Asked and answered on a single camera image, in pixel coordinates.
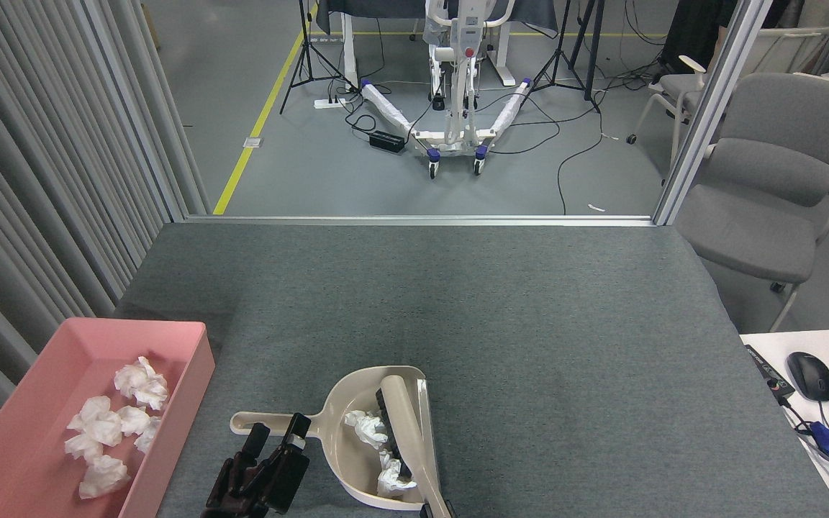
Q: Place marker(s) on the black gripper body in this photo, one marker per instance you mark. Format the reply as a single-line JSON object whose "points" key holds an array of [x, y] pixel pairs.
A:
{"points": [[242, 496]]}

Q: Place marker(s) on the white tissue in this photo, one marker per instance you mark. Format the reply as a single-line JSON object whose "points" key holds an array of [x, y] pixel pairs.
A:
{"points": [[134, 419], [393, 478], [368, 428], [148, 437], [142, 385], [83, 447], [103, 476], [98, 421]]}

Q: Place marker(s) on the beige plastic dustpan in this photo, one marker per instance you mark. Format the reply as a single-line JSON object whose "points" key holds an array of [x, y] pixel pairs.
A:
{"points": [[357, 475]]}

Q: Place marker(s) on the beige hand brush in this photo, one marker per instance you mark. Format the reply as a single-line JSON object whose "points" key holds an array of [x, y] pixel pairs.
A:
{"points": [[404, 417]]}

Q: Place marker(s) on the pink plastic bin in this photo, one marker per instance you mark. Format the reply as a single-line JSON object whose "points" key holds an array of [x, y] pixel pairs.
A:
{"points": [[19, 439]]}

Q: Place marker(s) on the metal floor socket plate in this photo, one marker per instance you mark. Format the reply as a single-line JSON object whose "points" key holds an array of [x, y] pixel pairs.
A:
{"points": [[253, 142]]}

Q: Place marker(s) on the black power adapter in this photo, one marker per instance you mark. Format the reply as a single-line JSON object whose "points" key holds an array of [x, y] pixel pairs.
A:
{"points": [[387, 140]]}

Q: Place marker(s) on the grey curtain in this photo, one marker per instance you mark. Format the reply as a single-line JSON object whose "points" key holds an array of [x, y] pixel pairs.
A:
{"points": [[40, 180]]}

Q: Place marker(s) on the white power strip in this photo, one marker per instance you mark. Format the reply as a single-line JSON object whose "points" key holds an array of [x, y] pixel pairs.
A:
{"points": [[329, 103]]}

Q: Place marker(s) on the slim black device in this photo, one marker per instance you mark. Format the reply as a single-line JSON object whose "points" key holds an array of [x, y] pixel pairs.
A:
{"points": [[767, 370]]}

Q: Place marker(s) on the white stand on wheels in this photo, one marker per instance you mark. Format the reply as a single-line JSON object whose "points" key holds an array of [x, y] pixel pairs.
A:
{"points": [[458, 86]]}

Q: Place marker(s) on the black tripod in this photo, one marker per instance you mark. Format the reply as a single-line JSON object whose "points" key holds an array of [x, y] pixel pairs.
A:
{"points": [[591, 50], [306, 50]]}

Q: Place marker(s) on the white desk with black cloth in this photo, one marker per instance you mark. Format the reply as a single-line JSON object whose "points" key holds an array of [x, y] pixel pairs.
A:
{"points": [[348, 50]]}

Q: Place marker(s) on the black computer mouse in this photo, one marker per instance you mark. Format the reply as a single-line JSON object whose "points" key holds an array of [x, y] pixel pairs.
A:
{"points": [[810, 375]]}

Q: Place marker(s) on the grey office chair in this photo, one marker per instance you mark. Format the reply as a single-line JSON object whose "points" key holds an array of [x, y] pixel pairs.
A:
{"points": [[760, 230]]}

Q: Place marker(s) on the white chair back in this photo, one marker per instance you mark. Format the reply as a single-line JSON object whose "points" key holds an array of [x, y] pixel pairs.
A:
{"points": [[781, 50]]}

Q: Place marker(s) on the silver rail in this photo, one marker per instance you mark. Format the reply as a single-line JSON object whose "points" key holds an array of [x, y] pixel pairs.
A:
{"points": [[422, 220]]}

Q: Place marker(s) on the silver post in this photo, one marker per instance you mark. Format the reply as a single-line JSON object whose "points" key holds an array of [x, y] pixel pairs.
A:
{"points": [[709, 115]]}

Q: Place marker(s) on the grey chair with white frame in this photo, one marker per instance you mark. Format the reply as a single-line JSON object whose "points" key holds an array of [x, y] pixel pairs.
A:
{"points": [[676, 86]]}

